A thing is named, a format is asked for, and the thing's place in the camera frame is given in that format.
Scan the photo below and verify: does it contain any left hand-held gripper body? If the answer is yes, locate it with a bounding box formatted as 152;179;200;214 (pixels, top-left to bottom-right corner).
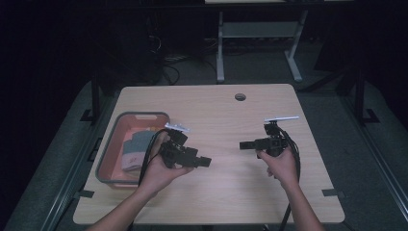
160;122;200;169

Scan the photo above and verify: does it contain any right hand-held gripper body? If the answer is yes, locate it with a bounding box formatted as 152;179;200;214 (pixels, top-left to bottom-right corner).
259;115;300;158

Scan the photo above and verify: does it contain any grey and pink fingerless glove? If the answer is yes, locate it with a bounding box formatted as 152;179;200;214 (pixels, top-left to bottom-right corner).
123;129;158;172
125;129;145;142

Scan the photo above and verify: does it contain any pink basin with grey rim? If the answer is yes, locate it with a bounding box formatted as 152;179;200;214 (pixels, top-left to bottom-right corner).
95;111;171;190

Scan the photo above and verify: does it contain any person's right hand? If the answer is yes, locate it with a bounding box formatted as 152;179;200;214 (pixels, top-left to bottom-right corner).
257;147;301;191

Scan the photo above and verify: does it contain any person's left hand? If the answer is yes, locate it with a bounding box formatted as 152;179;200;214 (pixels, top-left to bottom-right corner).
138;133;194;196

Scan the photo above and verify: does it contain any black tape strip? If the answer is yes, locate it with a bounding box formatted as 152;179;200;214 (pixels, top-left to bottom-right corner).
321;189;346;198
73;190;95;199

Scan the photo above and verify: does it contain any black metal stand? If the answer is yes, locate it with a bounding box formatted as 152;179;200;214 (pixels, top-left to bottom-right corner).
80;70;104;124
354;70;381;126

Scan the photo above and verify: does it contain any right hand-held gripper black cable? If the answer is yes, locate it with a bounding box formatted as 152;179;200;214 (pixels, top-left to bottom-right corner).
277;124;302;231

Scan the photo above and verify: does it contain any hand-held gripper black cable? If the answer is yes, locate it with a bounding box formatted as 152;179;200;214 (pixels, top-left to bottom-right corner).
277;124;302;231
128;128;167;231

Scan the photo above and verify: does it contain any left hand-held gripper black cable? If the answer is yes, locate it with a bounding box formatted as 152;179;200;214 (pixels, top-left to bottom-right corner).
128;128;167;231

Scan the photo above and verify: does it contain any tangle of floor cables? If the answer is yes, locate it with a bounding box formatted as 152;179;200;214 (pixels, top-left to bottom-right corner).
158;54;219;86

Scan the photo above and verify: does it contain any grey metal floor rail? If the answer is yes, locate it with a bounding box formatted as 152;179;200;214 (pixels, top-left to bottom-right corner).
39;95;118;231
340;95;408;222

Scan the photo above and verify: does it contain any white metal desk frame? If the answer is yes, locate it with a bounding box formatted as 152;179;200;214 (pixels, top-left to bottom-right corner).
205;0;354;83

